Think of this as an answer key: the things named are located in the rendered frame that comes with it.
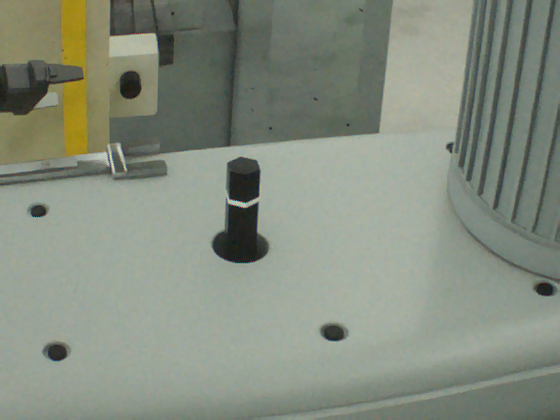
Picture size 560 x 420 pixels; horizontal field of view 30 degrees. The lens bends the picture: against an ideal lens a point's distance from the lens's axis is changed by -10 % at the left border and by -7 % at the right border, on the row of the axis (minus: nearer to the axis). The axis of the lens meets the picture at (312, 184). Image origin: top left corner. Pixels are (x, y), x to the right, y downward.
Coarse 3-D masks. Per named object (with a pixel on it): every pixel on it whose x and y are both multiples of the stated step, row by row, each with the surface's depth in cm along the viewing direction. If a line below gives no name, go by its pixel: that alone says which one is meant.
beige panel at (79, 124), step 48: (0, 0) 235; (48, 0) 238; (96, 0) 242; (0, 48) 242; (48, 48) 246; (96, 48) 250; (96, 96) 257; (0, 144) 256; (48, 144) 261; (96, 144) 265
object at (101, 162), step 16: (112, 144) 79; (128, 144) 79; (144, 144) 79; (32, 160) 76; (48, 160) 76; (64, 160) 77; (80, 160) 77; (96, 160) 77; (112, 160) 77; (160, 160) 78; (0, 176) 74; (16, 176) 75; (32, 176) 75; (48, 176) 75; (64, 176) 76; (112, 176) 76; (128, 176) 76; (144, 176) 77
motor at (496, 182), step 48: (480, 0) 68; (528, 0) 63; (480, 48) 70; (528, 48) 64; (480, 96) 70; (528, 96) 66; (480, 144) 72; (528, 144) 67; (480, 192) 72; (528, 192) 69; (480, 240) 73; (528, 240) 70
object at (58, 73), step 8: (48, 64) 153; (56, 64) 154; (56, 72) 153; (64, 72) 155; (72, 72) 155; (80, 72) 156; (56, 80) 153; (64, 80) 154; (72, 80) 155; (80, 80) 157
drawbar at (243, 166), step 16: (240, 160) 69; (240, 176) 68; (256, 176) 68; (240, 192) 68; (256, 192) 69; (240, 208) 69; (256, 208) 69; (240, 224) 69; (256, 224) 70; (224, 240) 72; (240, 240) 70; (256, 240) 71; (224, 256) 72; (240, 256) 71
